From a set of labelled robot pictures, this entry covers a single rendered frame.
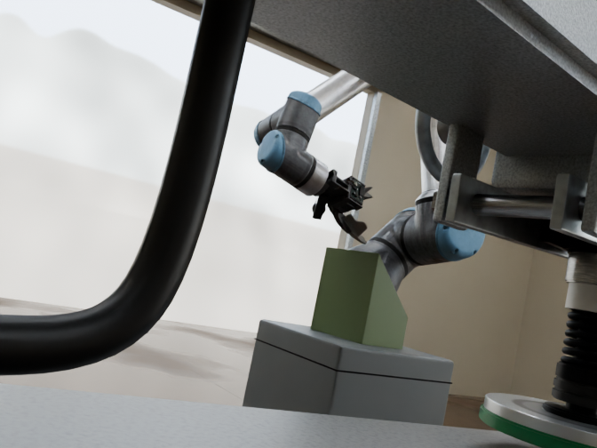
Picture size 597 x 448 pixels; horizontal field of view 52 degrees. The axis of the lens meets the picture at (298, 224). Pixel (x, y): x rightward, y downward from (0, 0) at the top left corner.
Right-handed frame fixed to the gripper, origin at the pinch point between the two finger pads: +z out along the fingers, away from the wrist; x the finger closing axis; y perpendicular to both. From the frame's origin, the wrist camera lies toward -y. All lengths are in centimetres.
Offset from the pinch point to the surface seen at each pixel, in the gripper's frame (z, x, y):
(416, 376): 25.1, -34.0, -1.6
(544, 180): -41, -46, 74
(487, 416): -34, -69, 61
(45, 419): -77, -82, 50
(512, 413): -35, -69, 65
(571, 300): -31, -56, 70
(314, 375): 0.7, -40.6, -13.0
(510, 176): -42, -44, 70
